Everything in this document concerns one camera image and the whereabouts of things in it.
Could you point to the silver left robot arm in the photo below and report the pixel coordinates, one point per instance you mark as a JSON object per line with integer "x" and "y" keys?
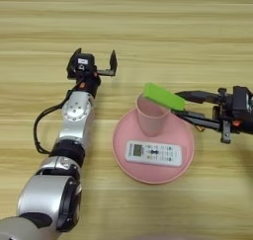
{"x": 75, "y": 119}

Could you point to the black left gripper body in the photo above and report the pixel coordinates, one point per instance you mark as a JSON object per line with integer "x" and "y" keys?
{"x": 90, "y": 84}

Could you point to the pink round plate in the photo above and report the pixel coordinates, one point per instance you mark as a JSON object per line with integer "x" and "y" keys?
{"x": 151, "y": 175}

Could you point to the green card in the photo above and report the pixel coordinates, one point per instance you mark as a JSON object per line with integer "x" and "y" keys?
{"x": 163, "y": 96}

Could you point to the pink plastic cup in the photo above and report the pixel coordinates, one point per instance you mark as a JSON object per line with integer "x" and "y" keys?
{"x": 151, "y": 122}

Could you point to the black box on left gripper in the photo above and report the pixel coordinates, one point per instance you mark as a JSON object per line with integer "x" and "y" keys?
{"x": 86, "y": 61}

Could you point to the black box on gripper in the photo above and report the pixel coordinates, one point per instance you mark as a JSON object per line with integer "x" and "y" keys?
{"x": 86, "y": 61}
{"x": 242, "y": 99}

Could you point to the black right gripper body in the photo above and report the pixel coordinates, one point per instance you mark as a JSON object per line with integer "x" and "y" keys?
{"x": 245, "y": 123}

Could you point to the white remote control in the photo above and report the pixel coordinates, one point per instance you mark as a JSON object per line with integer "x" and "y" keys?
{"x": 154, "y": 153}

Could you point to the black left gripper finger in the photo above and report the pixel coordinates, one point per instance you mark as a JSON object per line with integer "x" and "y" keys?
{"x": 71, "y": 64}
{"x": 113, "y": 64}

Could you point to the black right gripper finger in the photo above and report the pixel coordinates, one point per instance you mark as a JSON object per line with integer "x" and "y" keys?
{"x": 197, "y": 96}
{"x": 204, "y": 121}

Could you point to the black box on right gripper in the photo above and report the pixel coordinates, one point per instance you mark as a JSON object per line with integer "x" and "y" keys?
{"x": 242, "y": 99}

